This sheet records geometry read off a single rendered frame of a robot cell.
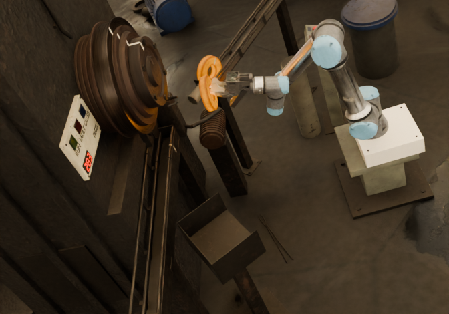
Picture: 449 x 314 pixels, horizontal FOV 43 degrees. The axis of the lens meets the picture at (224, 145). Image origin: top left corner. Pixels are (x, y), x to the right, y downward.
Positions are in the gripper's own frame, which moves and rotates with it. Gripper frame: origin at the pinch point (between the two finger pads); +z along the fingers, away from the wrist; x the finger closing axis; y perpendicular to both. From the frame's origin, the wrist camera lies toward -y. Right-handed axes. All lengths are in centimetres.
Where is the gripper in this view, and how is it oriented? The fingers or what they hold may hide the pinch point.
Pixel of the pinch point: (207, 89)
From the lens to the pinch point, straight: 253.2
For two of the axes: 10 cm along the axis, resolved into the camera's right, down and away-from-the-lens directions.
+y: -0.4, -7.1, -7.0
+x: -0.2, 7.0, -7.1
